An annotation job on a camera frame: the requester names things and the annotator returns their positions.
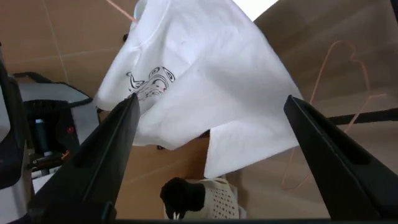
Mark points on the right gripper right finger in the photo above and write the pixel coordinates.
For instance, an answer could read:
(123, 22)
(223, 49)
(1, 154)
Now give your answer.
(345, 168)

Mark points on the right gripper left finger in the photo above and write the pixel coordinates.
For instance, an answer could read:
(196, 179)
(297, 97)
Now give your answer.
(93, 168)

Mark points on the white printed t-shirt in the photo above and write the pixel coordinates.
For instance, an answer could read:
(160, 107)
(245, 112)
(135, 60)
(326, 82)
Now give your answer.
(202, 77)

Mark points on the pink clothes hanger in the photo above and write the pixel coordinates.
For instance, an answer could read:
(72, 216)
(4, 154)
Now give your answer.
(122, 12)
(317, 84)

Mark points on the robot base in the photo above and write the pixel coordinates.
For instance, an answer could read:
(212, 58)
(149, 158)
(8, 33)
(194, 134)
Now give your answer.
(46, 124)

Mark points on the black clothes rack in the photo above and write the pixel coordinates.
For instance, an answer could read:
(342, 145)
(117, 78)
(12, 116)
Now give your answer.
(367, 116)

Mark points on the white laundry basket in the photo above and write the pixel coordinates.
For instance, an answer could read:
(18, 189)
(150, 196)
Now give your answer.
(222, 199)

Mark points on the black garment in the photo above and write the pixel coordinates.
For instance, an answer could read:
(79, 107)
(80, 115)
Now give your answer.
(182, 194)

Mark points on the window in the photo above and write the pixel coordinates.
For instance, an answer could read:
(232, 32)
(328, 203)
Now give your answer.
(255, 7)

